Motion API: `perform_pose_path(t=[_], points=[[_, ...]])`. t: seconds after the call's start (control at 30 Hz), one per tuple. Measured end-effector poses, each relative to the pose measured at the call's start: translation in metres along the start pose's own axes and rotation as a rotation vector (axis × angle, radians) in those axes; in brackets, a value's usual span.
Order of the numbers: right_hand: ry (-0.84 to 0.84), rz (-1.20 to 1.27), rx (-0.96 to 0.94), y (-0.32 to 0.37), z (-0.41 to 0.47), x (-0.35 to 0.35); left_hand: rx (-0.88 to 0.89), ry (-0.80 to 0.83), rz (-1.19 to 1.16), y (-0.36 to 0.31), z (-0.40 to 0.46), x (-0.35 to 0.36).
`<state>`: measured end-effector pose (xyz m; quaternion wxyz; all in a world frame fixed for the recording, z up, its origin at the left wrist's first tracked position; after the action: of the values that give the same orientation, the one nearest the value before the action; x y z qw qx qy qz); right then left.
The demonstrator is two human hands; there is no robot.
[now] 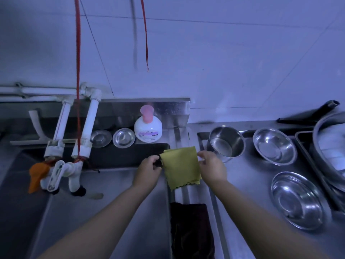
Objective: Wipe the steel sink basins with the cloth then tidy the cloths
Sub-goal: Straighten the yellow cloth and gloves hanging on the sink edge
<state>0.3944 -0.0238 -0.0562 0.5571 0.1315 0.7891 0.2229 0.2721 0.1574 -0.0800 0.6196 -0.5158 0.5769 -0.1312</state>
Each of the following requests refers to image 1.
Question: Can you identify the white plastic bottle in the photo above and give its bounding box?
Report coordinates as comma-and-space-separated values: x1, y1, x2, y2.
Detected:
134, 115, 163, 143

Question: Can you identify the stainless steel sink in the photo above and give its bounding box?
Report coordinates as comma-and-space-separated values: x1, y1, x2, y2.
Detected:
0, 142, 173, 259

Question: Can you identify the large steel basin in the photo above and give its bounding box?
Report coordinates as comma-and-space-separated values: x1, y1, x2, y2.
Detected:
309, 112, 345, 193

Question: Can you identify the person's right forearm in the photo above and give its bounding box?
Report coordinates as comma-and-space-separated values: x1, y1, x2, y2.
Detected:
213, 180, 329, 259

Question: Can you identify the small steel bowl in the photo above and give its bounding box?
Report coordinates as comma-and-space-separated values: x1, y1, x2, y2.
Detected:
253, 128, 298, 166

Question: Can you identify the white plastic faucet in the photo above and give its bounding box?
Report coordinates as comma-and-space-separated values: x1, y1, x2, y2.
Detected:
47, 138, 93, 197

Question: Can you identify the long red string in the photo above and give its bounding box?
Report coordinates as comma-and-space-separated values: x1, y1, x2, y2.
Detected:
73, 0, 89, 170

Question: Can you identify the dark cleaning cloth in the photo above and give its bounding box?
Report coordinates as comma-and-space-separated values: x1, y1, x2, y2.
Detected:
170, 203, 215, 259

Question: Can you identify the medium steel bowl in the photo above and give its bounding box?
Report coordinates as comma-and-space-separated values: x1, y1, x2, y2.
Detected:
270, 172, 332, 231

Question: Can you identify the white plastic squeegee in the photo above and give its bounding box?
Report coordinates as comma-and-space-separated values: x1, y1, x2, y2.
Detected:
9, 110, 79, 146

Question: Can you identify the steel cup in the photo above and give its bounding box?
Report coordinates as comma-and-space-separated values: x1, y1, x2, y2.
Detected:
209, 126, 246, 163

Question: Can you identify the stack of white dishes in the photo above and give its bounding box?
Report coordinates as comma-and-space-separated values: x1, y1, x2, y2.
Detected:
318, 124, 345, 172

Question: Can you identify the black utensil handle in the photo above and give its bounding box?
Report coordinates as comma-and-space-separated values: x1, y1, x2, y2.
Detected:
277, 99, 340, 126

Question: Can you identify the person's left hand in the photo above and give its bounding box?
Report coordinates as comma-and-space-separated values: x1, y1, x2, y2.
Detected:
132, 155, 163, 196

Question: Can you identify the yellow woven cloth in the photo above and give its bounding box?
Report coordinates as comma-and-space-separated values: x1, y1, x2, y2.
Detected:
159, 146, 203, 191

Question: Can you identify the person's left forearm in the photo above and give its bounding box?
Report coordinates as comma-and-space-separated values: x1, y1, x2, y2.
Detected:
37, 183, 151, 259

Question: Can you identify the white wall water pipe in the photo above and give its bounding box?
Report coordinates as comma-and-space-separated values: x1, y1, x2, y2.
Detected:
0, 82, 103, 149

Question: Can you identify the rectangular metal tray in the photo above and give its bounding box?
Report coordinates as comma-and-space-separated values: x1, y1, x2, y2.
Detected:
294, 131, 345, 213

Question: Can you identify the person's right hand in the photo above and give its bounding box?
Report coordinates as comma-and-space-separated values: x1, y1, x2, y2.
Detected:
197, 150, 228, 189

